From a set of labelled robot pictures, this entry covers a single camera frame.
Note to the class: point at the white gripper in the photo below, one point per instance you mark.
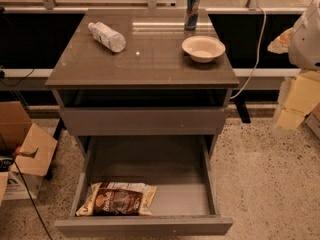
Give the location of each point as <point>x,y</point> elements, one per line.
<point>306,42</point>

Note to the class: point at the brown chip bag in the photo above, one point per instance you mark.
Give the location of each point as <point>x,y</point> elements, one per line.
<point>117,199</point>

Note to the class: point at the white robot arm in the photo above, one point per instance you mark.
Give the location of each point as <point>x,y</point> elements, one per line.
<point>303,50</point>

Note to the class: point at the grey drawer cabinet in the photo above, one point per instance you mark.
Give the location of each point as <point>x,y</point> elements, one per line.
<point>152,71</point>

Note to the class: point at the closed grey top drawer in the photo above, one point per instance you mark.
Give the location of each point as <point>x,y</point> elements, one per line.
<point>133,121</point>

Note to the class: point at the cardboard box at right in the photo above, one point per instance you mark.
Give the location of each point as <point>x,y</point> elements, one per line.
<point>313,121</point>

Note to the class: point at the white paper bowl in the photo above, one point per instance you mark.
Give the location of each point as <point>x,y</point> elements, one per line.
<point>203,49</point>

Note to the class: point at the blue energy drink can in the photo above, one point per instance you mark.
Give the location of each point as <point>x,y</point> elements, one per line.
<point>191,15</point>

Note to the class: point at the clear plastic water bottle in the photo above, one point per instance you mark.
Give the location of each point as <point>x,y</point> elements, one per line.
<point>108,37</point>

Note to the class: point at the open cardboard box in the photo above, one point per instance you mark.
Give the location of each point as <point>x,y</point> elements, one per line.
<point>32,149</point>

